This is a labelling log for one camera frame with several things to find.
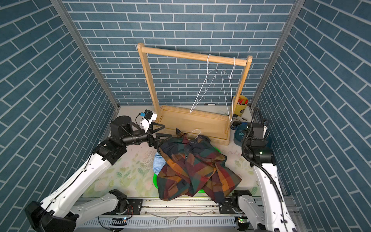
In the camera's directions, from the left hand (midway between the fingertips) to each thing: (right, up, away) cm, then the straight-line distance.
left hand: (170, 133), depth 65 cm
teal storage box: (+44, -3, +37) cm, 58 cm away
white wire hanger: (+10, +14, +52) cm, 55 cm away
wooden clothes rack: (+28, +2, +47) cm, 54 cm away
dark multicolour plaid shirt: (+10, -15, +3) cm, 18 cm away
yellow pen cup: (+46, +16, +38) cm, 62 cm away
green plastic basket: (-9, -26, +8) cm, 29 cm away
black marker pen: (+26, +19, +59) cm, 67 cm away
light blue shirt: (-8, -18, +12) cm, 23 cm away
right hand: (+42, -2, +8) cm, 43 cm away
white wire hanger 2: (+14, -5, +35) cm, 38 cm away
